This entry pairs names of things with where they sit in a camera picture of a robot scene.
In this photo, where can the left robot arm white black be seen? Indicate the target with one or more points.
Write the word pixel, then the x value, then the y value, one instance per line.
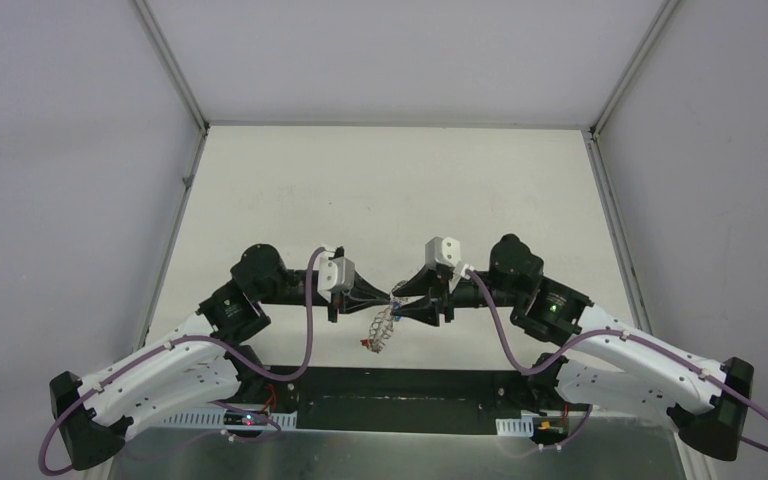
pixel 203 360

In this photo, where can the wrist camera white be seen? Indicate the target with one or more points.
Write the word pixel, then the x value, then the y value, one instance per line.
pixel 335 275
pixel 445 252

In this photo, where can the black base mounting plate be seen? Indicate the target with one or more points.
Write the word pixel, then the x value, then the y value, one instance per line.
pixel 459 402

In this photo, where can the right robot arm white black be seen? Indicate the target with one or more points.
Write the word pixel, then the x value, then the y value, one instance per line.
pixel 572 350

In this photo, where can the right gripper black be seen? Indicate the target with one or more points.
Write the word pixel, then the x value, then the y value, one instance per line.
pixel 426 283

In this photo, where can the metal disc with key rings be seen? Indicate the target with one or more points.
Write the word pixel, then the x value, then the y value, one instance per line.
pixel 382 327

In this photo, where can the aluminium frame rail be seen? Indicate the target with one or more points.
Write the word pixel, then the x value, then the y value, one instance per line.
pixel 138 395

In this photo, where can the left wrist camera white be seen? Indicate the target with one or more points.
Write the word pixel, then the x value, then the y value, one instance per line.
pixel 335 275

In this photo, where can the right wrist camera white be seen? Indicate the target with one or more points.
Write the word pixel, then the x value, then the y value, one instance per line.
pixel 445 252

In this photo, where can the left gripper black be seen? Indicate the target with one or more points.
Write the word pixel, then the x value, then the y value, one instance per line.
pixel 336 297

